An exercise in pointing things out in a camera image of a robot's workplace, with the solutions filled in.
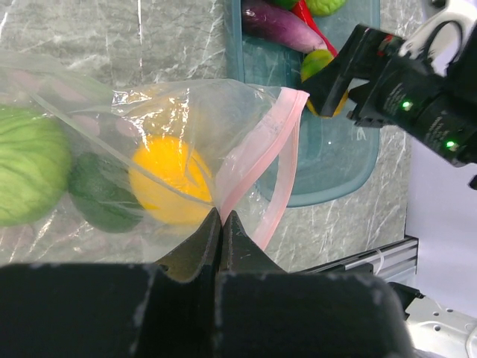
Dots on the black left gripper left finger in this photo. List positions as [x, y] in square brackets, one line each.
[161, 309]

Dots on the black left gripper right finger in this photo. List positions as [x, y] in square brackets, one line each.
[272, 313]

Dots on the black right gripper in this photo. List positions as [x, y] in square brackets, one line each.
[438, 111]

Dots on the yellow lemon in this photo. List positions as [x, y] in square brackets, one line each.
[183, 195]

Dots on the dark green avocado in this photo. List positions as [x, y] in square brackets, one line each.
[99, 188]

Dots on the clear zip top bag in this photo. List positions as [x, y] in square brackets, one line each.
[247, 135]

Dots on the large green cabbage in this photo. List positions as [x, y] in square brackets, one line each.
[35, 164]

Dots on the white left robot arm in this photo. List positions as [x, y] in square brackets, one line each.
[434, 330]

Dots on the teal plastic tray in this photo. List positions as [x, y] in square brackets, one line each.
[335, 157]

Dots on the purple eggplant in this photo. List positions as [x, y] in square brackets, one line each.
[268, 22]

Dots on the small green cabbage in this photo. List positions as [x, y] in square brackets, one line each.
[324, 8]

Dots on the red chili pepper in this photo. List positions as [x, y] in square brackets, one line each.
[302, 11]

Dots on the green bell pepper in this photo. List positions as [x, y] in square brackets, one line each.
[285, 4]

